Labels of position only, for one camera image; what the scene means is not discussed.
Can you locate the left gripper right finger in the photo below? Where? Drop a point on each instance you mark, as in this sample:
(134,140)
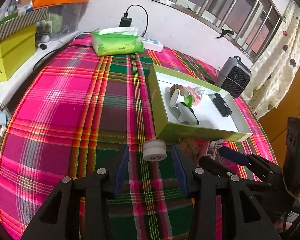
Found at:
(242,214)

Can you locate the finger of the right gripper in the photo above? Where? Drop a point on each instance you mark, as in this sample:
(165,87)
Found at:
(260,166)
(216,169)

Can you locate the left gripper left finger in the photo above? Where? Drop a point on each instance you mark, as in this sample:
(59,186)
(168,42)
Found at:
(58,216)

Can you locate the brown walnut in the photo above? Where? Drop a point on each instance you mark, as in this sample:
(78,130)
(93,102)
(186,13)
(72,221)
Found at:
(189,148)
(175,87)

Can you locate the black round disc gadget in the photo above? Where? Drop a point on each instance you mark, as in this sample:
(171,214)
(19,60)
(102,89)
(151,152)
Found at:
(187,115)

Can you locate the black rectangular device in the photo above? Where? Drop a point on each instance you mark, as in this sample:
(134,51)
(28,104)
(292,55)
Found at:
(220,104)

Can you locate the pink cable clip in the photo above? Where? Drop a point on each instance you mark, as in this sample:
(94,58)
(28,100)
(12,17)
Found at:
(203,149)
(197,98)

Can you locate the green white spool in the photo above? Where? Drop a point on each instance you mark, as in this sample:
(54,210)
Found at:
(176,99)

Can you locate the green white cardboard box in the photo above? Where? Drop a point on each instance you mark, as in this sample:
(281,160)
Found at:
(212,126)

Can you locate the wooden wardrobe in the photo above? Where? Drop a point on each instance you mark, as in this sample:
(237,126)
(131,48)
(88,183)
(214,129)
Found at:
(274,123)

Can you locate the grey mini heater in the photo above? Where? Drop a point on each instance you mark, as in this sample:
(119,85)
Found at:
(233,77)

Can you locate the floral curtain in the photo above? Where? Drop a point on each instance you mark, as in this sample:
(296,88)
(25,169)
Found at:
(275,70)

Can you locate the white power strip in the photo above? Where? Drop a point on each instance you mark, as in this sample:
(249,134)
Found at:
(151,44)

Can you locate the metal window railing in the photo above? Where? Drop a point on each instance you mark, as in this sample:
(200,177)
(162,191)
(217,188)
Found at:
(249,25)

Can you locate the green tissue pack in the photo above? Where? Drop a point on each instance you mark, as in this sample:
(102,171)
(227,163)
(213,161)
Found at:
(116,41)

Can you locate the yellow shoe box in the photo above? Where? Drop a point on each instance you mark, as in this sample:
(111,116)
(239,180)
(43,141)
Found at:
(16,50)

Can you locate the striped box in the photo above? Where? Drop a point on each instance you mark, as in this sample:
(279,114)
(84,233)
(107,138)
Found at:
(13,23)

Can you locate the clear plastic storage bin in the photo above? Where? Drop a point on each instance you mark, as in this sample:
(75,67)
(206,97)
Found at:
(58,21)

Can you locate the black charger with cable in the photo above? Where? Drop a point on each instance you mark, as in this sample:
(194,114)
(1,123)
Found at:
(127,19)

